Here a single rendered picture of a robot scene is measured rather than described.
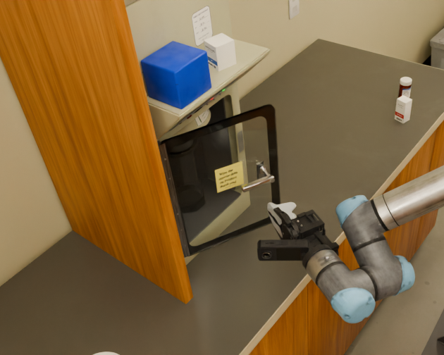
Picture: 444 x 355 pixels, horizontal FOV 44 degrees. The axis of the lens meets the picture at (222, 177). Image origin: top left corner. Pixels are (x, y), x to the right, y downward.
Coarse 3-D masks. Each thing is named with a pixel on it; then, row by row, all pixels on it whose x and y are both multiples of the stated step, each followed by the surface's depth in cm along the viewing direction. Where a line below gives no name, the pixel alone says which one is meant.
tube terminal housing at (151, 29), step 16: (144, 0) 109; (160, 0) 112; (176, 0) 116; (192, 0) 119; (208, 0) 123; (224, 0) 128; (128, 16) 107; (144, 16) 110; (160, 16) 114; (176, 16) 117; (224, 16) 130; (144, 32) 112; (160, 32) 115; (176, 32) 119; (192, 32) 123; (224, 32) 132; (144, 48) 113; (160, 48) 117; (144, 80) 117; (224, 96) 146; (176, 128) 131; (192, 256) 157
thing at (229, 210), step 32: (224, 128) 131; (256, 128) 135; (192, 160) 132; (224, 160) 136; (256, 160) 141; (192, 192) 138; (224, 192) 143; (256, 192) 148; (192, 224) 145; (224, 224) 150; (256, 224) 155
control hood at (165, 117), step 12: (240, 48) 131; (252, 48) 130; (264, 48) 129; (240, 60) 126; (252, 60) 126; (216, 72) 123; (228, 72) 123; (240, 72) 123; (216, 84) 119; (228, 84) 123; (204, 96) 116; (156, 108) 116; (168, 108) 114; (192, 108) 114; (156, 120) 118; (168, 120) 115; (180, 120) 119; (156, 132) 121
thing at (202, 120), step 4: (208, 108) 145; (204, 112) 142; (208, 112) 144; (200, 116) 140; (204, 116) 141; (208, 116) 143; (192, 120) 139; (196, 120) 139; (200, 120) 140; (204, 120) 141; (208, 120) 142; (188, 124) 138; (192, 124) 139; (196, 124) 139; (200, 124) 140; (204, 124) 141; (184, 128) 138; (188, 128) 138; (192, 128) 139; (196, 128) 139; (176, 132) 138; (180, 132) 138; (184, 132) 138; (172, 136) 139
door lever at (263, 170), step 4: (260, 168) 143; (264, 168) 143; (260, 172) 144; (264, 172) 142; (268, 172) 142; (268, 176) 140; (272, 176) 140; (256, 180) 140; (260, 180) 139; (264, 180) 139; (268, 180) 140; (272, 180) 140; (248, 184) 139; (252, 184) 139; (256, 184) 139; (260, 184) 139; (264, 184) 140; (244, 188) 138; (248, 188) 138; (252, 188) 139
